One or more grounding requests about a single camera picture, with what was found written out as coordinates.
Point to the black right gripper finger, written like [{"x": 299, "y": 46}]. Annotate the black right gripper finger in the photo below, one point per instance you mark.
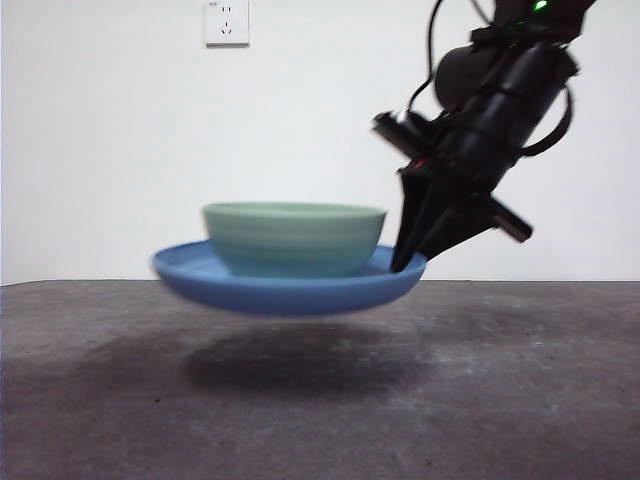
[
  {"x": 410, "y": 220},
  {"x": 450, "y": 220}
]

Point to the green ribbed bowl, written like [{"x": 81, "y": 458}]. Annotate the green ribbed bowl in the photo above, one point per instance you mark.
[{"x": 295, "y": 240}]

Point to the blue round plate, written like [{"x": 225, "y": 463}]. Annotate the blue round plate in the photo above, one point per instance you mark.
[{"x": 280, "y": 297}]

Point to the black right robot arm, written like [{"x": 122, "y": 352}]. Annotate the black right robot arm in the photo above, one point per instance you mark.
[{"x": 525, "y": 85}]

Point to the white wall socket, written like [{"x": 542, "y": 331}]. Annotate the white wall socket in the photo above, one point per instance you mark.
[{"x": 227, "y": 25}]

